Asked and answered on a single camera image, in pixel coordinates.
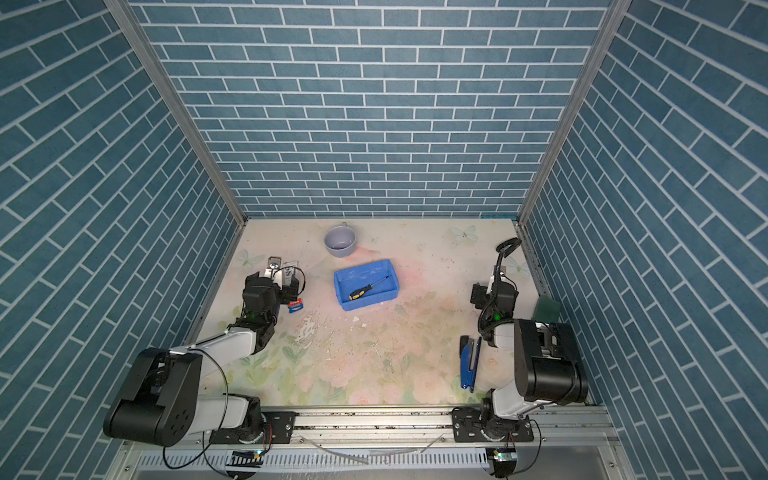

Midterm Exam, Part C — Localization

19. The black yellow screwdriver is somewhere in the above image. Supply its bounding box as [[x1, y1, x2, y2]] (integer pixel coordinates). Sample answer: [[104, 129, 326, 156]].
[[348, 276, 389, 301]]

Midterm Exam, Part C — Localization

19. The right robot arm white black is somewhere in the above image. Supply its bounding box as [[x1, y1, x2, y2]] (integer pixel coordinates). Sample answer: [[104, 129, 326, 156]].
[[451, 280, 588, 443]]

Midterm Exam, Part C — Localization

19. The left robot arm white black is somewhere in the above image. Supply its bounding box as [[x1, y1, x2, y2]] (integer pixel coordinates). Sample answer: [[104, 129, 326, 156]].
[[103, 266, 306, 447]]

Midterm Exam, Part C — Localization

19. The blue plastic bin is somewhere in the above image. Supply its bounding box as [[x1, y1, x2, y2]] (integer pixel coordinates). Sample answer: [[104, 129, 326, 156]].
[[333, 260, 400, 312]]

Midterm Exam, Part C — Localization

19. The white toothpaste tube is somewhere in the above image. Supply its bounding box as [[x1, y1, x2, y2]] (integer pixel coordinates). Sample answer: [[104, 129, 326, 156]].
[[265, 256, 306, 314]]

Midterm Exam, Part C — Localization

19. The black clip tool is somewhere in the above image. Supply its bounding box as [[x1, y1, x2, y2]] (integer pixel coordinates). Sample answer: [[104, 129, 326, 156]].
[[496, 237, 522, 259]]

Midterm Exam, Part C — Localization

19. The blue black stapler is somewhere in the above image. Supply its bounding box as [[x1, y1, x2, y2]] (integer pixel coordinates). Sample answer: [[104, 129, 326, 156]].
[[459, 335, 482, 393]]

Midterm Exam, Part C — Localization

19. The green sponge block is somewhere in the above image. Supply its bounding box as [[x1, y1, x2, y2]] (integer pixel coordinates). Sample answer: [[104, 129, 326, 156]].
[[531, 296, 562, 324]]

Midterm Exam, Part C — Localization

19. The grey lavender cup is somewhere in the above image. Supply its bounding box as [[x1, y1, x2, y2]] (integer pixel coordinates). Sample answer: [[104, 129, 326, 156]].
[[324, 222, 357, 258]]

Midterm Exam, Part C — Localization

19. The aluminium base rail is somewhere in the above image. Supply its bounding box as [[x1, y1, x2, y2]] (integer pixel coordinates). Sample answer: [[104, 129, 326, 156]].
[[106, 406, 634, 479]]

